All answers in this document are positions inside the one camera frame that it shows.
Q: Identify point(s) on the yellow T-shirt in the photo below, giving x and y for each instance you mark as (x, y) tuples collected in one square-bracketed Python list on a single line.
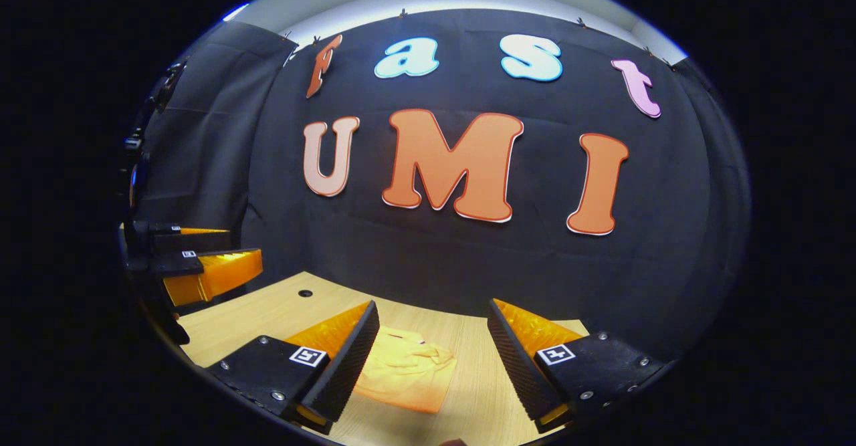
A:
[(408, 376)]

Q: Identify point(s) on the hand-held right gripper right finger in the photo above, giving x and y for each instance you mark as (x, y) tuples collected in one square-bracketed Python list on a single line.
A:
[(518, 366)]

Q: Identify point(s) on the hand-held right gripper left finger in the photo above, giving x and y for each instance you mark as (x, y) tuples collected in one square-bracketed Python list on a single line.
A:
[(344, 366)]

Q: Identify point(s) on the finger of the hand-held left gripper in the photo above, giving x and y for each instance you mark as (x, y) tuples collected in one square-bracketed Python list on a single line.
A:
[(190, 240), (221, 272)]

